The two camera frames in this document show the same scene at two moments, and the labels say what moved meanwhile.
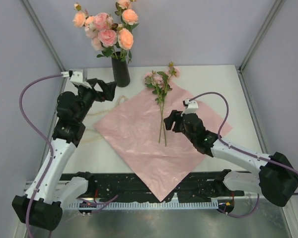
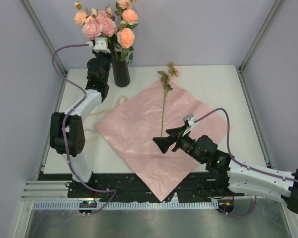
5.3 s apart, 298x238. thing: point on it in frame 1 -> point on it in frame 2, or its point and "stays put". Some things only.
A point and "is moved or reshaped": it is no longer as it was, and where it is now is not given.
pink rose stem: [107, 36] is moved or reshaped
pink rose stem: [157, 80] -> [92, 29]
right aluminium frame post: [275, 11] stays put
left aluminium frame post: [44, 35] stays put
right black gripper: [175, 116] -> [164, 143]
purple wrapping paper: [161, 157] stays put
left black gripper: [108, 88] -> [108, 55]
